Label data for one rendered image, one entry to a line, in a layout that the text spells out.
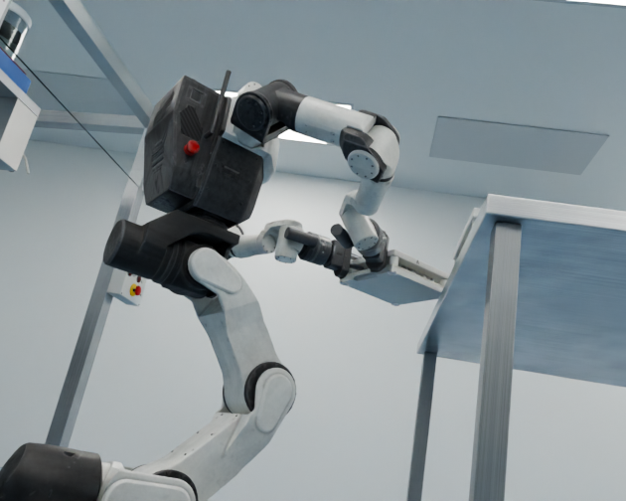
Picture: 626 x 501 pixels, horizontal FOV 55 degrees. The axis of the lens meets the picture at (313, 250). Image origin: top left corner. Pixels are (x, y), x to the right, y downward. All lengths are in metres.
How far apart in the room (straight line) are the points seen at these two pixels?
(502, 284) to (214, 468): 0.83
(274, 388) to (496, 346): 0.71
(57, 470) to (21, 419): 4.29
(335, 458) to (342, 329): 1.01
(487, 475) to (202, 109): 1.06
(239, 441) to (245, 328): 0.27
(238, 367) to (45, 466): 0.47
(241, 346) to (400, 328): 3.64
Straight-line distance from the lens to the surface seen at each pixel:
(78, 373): 2.45
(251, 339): 1.52
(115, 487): 1.35
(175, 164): 1.46
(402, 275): 1.75
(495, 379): 0.91
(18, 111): 2.11
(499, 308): 0.93
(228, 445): 1.49
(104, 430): 5.32
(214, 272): 1.45
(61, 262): 5.84
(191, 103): 1.54
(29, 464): 1.34
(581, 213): 1.00
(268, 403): 1.49
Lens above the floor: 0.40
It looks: 20 degrees up
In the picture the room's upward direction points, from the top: 11 degrees clockwise
